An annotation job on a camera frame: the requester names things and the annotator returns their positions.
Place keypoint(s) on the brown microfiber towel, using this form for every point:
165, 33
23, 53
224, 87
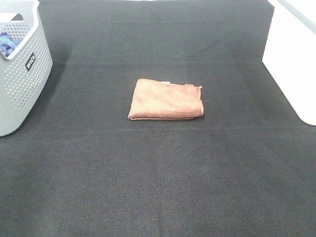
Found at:
157, 100

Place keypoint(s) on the black table cloth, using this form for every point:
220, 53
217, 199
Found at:
79, 167

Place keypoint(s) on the grey perforated laundry basket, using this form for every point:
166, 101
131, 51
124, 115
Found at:
23, 74

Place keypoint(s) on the white plastic bin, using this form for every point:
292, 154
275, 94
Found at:
290, 54

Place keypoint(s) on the blue cloth in basket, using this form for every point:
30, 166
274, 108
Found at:
8, 44

